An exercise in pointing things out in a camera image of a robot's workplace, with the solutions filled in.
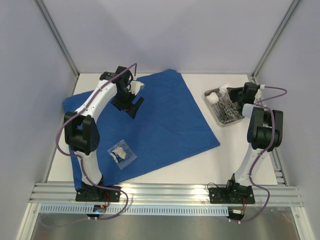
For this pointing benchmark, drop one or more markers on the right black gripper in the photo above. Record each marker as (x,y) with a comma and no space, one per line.
(236,94)

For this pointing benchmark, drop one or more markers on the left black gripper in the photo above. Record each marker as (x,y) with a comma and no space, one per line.
(129,107)

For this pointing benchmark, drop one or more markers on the white gauze pad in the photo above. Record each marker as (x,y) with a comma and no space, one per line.
(212,98)
(223,89)

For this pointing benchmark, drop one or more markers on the stainless steel instrument tray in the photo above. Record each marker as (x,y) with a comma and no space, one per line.
(221,97)

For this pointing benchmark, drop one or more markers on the blue surgical drape cloth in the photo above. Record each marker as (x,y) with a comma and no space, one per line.
(168,127)

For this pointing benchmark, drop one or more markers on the clear packet with gloves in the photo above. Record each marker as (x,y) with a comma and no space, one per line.
(122,154)

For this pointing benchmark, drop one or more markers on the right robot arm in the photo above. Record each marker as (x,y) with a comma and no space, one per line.
(265,133)

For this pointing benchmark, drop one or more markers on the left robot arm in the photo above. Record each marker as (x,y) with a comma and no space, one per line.
(81,133)

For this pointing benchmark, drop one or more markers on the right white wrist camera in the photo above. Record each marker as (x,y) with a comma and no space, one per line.
(258,95)

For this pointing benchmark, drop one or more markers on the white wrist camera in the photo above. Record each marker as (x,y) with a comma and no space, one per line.
(258,95)
(135,87)

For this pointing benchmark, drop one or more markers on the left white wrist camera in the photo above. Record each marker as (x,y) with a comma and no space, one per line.
(135,87)

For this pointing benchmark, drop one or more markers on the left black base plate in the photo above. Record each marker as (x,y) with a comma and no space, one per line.
(89,193)

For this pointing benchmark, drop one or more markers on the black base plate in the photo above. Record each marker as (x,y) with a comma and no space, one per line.
(89,193)
(240,195)

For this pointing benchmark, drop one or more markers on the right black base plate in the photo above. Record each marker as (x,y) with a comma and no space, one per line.
(240,195)

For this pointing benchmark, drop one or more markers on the aluminium mounting rail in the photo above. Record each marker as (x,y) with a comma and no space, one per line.
(160,194)

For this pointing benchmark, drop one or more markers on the slotted cable duct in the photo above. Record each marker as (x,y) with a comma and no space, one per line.
(220,211)

